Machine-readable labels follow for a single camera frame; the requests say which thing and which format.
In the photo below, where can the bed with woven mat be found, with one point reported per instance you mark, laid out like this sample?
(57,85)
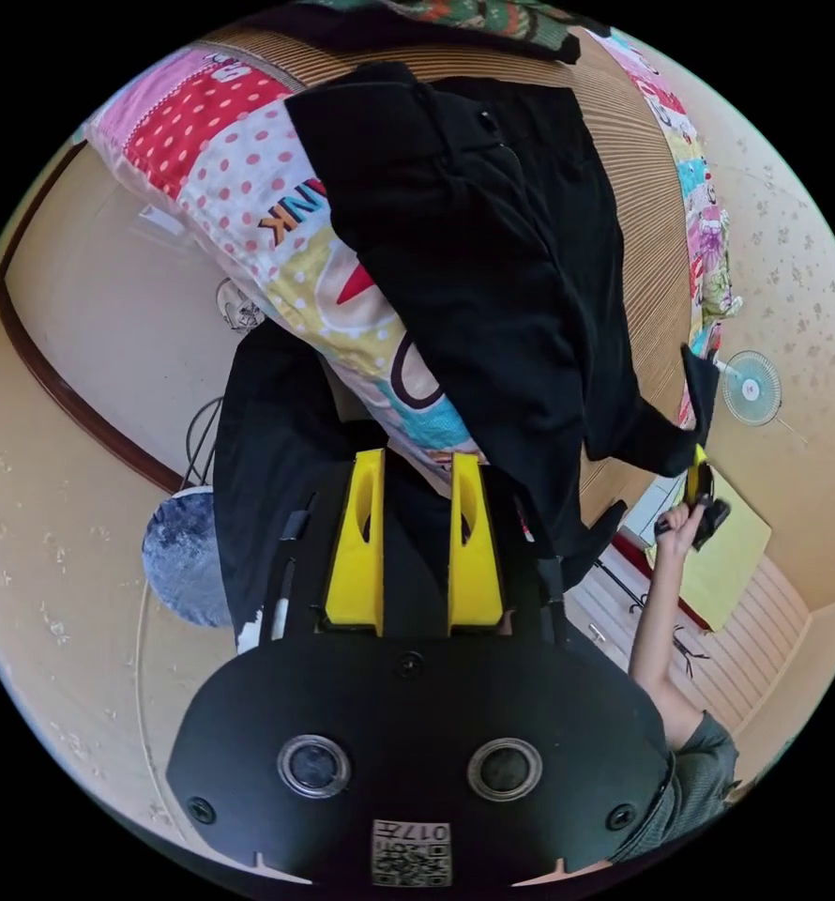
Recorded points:
(646,211)

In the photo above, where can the black pants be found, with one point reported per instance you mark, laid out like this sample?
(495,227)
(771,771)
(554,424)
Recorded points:
(474,281)

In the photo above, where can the pile of clothes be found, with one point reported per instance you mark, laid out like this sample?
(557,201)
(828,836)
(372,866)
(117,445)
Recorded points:
(460,17)

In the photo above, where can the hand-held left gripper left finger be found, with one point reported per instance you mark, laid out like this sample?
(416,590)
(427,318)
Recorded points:
(354,563)

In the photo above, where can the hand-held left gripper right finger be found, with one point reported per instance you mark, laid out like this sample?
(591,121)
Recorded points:
(475,570)

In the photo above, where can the white standing fan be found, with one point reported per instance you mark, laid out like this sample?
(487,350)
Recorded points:
(752,388)

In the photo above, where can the person's right hand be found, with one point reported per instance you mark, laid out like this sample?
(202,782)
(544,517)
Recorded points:
(676,531)

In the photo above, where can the person's right forearm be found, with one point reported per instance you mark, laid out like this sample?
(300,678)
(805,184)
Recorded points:
(660,633)

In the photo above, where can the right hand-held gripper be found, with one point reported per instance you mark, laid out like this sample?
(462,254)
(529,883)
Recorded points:
(713,514)

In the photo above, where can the blue round stool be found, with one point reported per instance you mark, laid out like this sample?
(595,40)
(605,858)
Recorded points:
(185,556)

